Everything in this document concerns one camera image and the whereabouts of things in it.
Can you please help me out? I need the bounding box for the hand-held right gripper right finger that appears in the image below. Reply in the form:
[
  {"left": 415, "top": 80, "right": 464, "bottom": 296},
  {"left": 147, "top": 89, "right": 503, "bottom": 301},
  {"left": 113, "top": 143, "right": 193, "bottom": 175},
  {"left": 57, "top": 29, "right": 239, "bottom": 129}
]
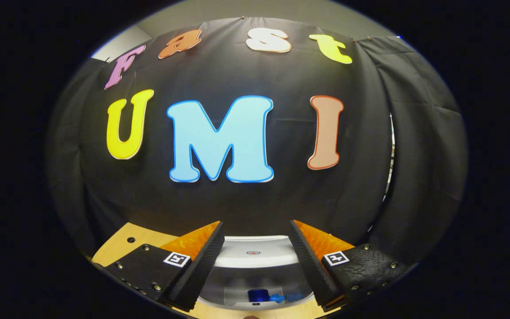
[{"left": 290, "top": 220, "right": 415, "bottom": 311}]

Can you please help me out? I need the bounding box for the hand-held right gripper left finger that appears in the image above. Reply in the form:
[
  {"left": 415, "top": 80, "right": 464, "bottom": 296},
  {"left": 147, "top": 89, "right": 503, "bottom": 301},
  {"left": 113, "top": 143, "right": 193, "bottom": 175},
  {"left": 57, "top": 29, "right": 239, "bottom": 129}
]
[{"left": 104, "top": 221, "right": 225, "bottom": 311}]

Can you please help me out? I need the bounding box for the light grey desktop garbage bin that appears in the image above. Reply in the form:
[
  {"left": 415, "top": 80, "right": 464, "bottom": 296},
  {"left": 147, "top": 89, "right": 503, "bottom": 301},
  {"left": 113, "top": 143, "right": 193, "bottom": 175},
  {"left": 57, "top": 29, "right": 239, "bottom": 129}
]
[{"left": 197, "top": 235, "right": 317, "bottom": 311}]

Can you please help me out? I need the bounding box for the wooden desktop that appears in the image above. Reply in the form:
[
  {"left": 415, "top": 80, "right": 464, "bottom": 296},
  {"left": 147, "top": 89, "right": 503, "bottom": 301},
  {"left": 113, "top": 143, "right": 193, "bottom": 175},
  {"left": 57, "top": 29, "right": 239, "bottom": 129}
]
[{"left": 91, "top": 222, "right": 342, "bottom": 319}]

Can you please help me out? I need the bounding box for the black backdrop cloth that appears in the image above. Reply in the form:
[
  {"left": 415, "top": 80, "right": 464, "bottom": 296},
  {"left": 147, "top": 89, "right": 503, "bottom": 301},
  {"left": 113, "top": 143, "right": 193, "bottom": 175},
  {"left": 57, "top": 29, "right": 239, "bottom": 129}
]
[{"left": 47, "top": 17, "right": 468, "bottom": 266}]

